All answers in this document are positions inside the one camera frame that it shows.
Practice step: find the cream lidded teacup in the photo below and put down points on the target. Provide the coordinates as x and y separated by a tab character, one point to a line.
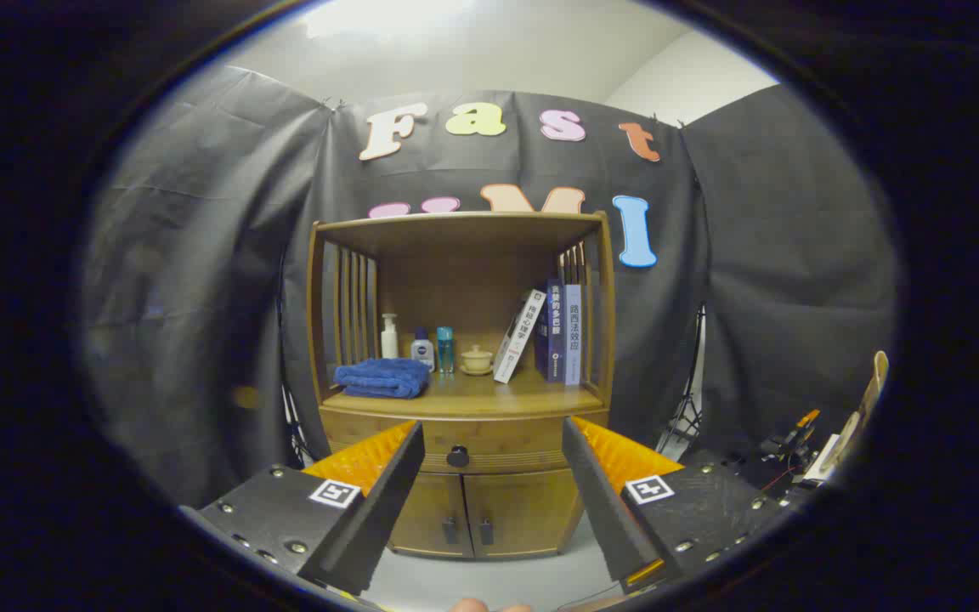
477	360

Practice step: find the black device with orange tip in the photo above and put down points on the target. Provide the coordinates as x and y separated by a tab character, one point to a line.
791	438

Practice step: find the white pump bottle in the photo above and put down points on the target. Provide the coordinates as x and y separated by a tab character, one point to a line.
389	340

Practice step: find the white book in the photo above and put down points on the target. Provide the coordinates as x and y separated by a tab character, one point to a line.
517	340

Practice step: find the folded blue towel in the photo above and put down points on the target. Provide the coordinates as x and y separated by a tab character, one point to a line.
383	378

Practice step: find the wooden cabinet door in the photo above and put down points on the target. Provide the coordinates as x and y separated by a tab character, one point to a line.
434	510
523	510

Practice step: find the wooden cabinet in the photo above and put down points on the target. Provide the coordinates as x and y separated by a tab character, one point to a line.
455	280

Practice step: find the clear blue bottle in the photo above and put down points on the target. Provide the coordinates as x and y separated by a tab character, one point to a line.
445	353

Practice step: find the white bottle with blue cap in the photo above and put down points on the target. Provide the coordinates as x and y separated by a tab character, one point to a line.
422	353

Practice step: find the pale wooden piece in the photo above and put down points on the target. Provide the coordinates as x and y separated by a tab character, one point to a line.
868	399

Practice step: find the wooden countertop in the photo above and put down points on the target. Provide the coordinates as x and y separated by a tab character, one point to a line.
489	395

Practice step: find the black light stand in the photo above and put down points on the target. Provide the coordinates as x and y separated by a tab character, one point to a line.
689	412

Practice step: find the light blue book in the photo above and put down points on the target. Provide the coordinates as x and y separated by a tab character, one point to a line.
573	340

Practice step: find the dark blue book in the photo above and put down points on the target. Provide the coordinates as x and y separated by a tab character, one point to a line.
553	336

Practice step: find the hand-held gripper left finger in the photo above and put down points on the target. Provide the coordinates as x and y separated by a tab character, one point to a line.
387	501

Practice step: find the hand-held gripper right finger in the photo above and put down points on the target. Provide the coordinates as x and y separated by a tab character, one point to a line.
604	501

